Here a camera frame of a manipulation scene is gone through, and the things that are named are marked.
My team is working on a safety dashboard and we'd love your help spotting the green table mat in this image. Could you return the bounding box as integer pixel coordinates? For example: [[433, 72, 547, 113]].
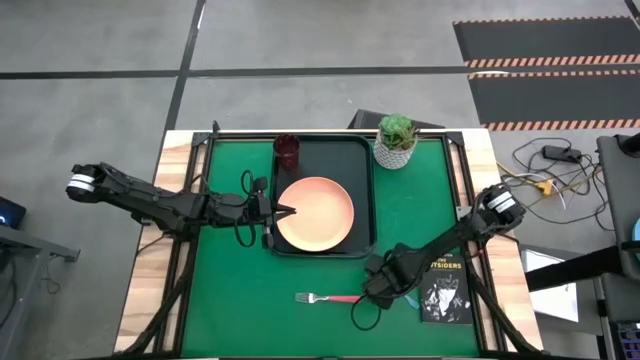
[[180, 138, 482, 358]]

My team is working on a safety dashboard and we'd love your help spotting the red faceted cup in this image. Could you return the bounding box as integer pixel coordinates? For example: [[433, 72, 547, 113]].
[[272, 132, 302, 172]]

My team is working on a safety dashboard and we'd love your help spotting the black support bar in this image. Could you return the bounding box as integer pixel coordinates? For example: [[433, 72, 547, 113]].
[[524, 244, 627, 293]]

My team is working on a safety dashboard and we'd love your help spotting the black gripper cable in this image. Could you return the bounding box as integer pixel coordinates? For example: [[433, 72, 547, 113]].
[[350, 294, 383, 332], [232, 169, 258, 249]]

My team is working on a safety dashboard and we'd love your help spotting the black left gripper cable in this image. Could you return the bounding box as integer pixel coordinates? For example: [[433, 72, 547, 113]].
[[232, 169, 258, 249]]

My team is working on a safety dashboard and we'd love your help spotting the black aluminium table frame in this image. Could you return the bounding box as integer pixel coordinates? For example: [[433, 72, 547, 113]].
[[118, 119, 544, 357]]

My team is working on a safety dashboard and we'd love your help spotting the green succulent plant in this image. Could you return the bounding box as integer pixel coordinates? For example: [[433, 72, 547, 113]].
[[377, 113, 419, 151]]

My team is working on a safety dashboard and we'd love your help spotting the fork with pink handle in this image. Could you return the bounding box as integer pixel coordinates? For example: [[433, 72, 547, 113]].
[[294, 291, 363, 305]]

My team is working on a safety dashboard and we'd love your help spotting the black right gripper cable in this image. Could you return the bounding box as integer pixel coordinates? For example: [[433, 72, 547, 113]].
[[350, 294, 383, 332]]

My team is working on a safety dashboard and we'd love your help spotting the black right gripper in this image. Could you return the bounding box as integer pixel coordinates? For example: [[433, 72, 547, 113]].
[[360, 244, 422, 311]]

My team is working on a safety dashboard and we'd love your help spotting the grey side desk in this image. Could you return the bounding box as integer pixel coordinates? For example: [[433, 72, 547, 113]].
[[596, 133, 640, 282]]

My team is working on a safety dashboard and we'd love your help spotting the grey metal side table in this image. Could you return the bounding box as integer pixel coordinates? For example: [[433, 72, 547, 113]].
[[0, 196, 82, 360]]

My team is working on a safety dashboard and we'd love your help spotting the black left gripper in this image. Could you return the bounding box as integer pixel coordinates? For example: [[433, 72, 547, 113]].
[[247, 193, 298, 250]]

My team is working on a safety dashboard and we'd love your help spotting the black rectangular tray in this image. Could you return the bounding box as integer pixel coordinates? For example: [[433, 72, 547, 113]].
[[269, 134, 378, 260]]

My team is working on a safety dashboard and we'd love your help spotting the black floor cable bundle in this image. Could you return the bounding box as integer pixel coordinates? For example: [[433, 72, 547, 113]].
[[497, 136, 617, 233]]

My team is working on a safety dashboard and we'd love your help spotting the white paper sheet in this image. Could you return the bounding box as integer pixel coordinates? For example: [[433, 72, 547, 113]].
[[521, 248, 580, 324]]

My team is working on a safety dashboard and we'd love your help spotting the black book with white print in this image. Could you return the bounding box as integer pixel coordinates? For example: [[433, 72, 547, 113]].
[[419, 254, 475, 326]]

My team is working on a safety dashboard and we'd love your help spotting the white patterned plant pot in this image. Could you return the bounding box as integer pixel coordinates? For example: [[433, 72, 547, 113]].
[[372, 130, 419, 171]]

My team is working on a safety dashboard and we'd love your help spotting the black hazard striped floor mat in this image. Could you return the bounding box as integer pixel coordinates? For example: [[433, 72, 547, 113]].
[[452, 16, 640, 70], [466, 69, 640, 132]]

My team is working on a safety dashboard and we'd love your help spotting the black power adapter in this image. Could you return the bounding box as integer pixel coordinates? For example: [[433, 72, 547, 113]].
[[541, 144, 584, 164]]

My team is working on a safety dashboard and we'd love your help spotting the peach round plate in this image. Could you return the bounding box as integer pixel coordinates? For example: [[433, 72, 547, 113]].
[[275, 175, 356, 253]]

